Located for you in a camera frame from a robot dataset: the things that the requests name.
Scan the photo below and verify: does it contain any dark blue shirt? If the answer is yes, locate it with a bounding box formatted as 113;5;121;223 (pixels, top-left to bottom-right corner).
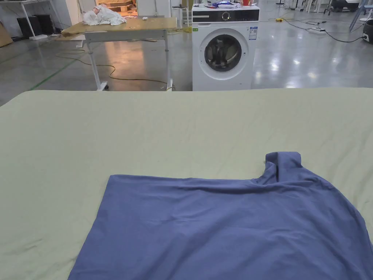
67;151;373;280

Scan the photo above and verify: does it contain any bed with pale green sheet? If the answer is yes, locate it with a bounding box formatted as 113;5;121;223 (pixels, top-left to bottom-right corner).
0;87;373;280

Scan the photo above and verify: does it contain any wooden table with white cloths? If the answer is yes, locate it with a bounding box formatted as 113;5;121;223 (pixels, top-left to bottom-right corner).
60;4;178;91

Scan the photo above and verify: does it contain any yellow cable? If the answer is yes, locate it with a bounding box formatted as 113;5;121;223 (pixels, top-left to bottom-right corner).
55;49;175;92

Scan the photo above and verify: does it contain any black cabinet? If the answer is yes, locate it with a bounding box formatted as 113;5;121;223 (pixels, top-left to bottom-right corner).
16;14;56;38

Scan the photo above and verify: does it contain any white frame table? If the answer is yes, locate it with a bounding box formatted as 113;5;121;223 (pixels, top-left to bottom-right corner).
11;0;63;41

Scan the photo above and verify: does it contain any white washing machine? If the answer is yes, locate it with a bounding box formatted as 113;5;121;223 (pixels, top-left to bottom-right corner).
191;0;260;92

